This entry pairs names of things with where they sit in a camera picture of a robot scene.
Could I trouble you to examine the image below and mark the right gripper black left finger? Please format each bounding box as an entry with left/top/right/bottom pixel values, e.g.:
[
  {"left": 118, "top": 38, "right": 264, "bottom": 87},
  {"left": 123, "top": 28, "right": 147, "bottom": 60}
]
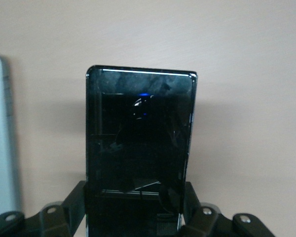
[{"left": 0, "top": 180, "right": 87, "bottom": 237}]

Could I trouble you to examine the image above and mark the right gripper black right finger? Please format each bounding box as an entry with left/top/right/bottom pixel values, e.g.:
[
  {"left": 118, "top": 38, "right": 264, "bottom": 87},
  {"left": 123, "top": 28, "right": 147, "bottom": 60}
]
[{"left": 182, "top": 181, "right": 277, "bottom": 237}]

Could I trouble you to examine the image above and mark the black smartphone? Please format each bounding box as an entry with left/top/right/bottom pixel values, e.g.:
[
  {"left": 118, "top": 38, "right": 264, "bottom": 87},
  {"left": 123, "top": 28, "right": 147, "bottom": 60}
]
[{"left": 84, "top": 64, "right": 198, "bottom": 237}]

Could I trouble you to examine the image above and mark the silver closed laptop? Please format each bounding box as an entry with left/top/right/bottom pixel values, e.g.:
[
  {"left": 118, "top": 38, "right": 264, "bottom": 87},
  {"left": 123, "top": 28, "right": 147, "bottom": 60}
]
[{"left": 0, "top": 51, "right": 23, "bottom": 217}]

